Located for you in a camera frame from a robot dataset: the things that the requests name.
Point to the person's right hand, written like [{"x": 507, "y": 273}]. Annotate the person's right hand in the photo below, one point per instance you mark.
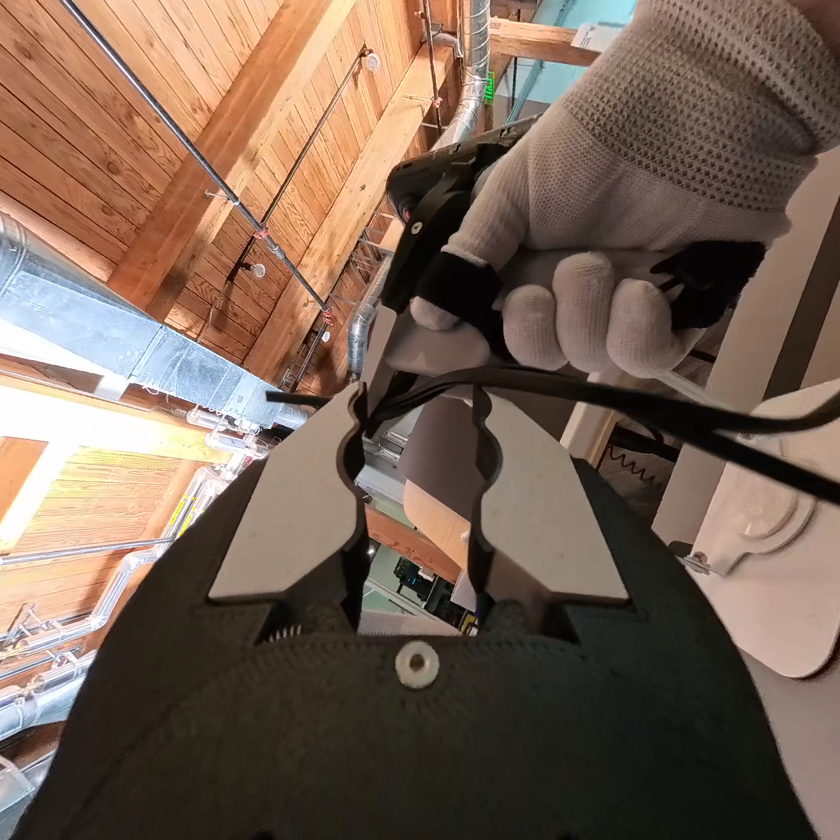
[{"x": 623, "y": 164}]

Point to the silver spiral ventilation duct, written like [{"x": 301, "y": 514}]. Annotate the silver spiral ventilation duct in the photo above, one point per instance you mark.
[{"x": 476, "y": 79}]

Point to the silver insulated pipes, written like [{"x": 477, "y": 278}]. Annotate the silver insulated pipes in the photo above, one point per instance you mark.
[{"x": 33, "y": 712}]

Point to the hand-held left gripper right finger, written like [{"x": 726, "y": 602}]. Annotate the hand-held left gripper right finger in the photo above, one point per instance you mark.
[{"x": 558, "y": 525}]

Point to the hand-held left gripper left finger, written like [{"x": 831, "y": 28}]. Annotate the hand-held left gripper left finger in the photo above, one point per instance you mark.
[{"x": 289, "y": 525}]

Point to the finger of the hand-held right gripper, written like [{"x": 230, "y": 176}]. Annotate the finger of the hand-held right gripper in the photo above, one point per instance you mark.
[
  {"x": 433, "y": 348},
  {"x": 379, "y": 367}
]

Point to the rectangular metal duct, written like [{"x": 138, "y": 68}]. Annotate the rectangular metal duct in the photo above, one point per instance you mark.
[{"x": 131, "y": 328}]

